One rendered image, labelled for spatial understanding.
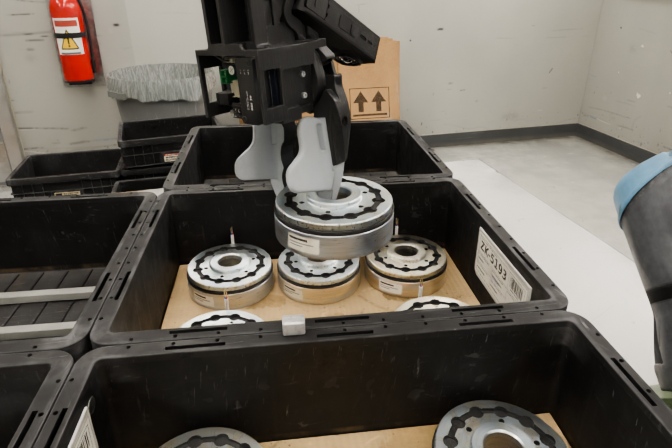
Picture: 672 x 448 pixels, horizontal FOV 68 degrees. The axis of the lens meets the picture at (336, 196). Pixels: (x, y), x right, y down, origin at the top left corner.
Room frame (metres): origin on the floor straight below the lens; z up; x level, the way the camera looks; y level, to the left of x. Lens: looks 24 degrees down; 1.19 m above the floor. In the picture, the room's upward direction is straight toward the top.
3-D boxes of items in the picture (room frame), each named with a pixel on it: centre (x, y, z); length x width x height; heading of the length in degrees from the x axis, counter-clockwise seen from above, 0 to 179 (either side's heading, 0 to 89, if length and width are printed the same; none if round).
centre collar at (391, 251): (0.55, -0.09, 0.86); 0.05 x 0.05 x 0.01
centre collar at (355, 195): (0.39, 0.00, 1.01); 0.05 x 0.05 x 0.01
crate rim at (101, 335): (0.47, 0.01, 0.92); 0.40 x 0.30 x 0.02; 97
